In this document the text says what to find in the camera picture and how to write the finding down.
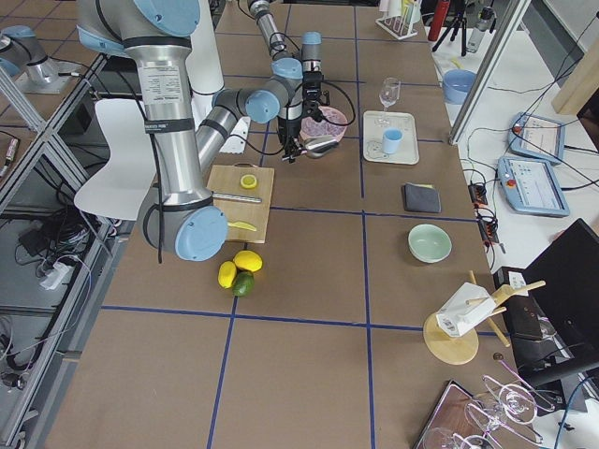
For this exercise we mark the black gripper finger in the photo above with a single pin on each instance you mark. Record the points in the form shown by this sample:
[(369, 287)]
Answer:
[(290, 151)]

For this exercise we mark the metal ice scoop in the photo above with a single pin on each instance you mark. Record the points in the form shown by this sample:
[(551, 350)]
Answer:
[(317, 147)]

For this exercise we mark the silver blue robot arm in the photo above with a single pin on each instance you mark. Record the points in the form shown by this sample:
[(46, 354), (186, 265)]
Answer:
[(290, 37), (187, 121)]

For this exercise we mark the pink bowl with ice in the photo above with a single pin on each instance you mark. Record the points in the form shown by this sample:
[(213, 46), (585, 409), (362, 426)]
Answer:
[(333, 124)]

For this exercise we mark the light blue plastic cup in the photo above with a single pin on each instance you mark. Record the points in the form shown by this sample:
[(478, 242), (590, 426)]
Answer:
[(391, 141)]

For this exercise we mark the lemon half slice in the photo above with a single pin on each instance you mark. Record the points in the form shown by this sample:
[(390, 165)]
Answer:
[(248, 181)]

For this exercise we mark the wooden cutting board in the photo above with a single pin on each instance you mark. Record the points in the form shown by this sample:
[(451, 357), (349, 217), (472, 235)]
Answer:
[(226, 179)]

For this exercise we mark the beige plastic tray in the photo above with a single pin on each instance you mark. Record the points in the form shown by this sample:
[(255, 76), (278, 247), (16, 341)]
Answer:
[(372, 138)]

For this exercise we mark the clear wine glass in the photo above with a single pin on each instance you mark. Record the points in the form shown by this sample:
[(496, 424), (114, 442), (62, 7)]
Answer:
[(388, 96)]

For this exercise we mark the yellow plastic knife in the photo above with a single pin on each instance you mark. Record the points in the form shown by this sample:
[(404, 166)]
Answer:
[(242, 225)]

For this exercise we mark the yellow lemon upper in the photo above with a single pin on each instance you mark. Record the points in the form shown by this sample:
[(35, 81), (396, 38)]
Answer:
[(248, 260)]

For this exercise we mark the yellow lemon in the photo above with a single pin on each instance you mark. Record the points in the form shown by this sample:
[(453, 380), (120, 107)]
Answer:
[(248, 260), (227, 274)]

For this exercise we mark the yellow lemon left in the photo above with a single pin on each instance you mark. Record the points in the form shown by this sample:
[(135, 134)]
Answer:
[(227, 274)]

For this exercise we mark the green lime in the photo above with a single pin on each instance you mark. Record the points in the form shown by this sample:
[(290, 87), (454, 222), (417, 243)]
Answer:
[(243, 284)]

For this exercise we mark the blue bowl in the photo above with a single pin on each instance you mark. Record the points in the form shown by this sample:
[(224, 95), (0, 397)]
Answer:
[(456, 84)]

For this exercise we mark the red bottle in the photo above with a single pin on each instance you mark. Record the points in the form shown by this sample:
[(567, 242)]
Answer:
[(438, 19)]

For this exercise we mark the black tripod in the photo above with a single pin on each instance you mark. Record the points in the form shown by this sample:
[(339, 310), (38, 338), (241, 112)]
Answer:
[(459, 23)]

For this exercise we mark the green ceramic bowl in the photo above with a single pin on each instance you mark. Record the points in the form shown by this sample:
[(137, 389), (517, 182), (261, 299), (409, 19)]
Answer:
[(429, 243)]

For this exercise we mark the clear water bottle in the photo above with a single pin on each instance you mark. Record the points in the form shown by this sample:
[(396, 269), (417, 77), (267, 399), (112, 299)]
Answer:
[(485, 23)]

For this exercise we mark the teach pendant far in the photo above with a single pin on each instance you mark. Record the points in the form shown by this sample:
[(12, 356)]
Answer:
[(537, 137)]

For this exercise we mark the teach pendant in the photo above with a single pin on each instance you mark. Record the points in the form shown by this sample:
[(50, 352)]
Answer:
[(537, 137), (530, 186)]

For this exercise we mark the white carton box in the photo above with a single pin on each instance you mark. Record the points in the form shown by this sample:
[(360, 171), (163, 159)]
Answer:
[(469, 306)]

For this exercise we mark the teach pendant near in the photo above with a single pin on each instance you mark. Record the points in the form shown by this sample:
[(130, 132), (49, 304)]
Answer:
[(530, 186)]

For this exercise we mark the wooden mug tree stand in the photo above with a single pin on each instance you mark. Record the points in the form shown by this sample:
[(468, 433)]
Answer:
[(461, 350)]

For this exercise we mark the black monitor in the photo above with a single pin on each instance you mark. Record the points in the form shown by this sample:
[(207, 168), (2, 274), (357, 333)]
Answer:
[(569, 300)]

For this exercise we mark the hanging wine glasses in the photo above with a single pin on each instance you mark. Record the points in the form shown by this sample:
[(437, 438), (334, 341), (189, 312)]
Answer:
[(501, 414)]

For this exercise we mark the metal bar knife handle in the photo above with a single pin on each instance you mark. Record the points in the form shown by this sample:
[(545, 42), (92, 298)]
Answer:
[(238, 198)]

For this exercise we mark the white wire cup rack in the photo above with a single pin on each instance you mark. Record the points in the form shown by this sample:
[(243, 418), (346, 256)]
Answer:
[(399, 17)]

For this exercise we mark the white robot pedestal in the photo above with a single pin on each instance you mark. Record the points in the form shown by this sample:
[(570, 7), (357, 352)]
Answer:
[(205, 77)]

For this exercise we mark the aluminium frame post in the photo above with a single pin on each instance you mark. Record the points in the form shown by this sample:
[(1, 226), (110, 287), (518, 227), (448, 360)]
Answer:
[(508, 25)]

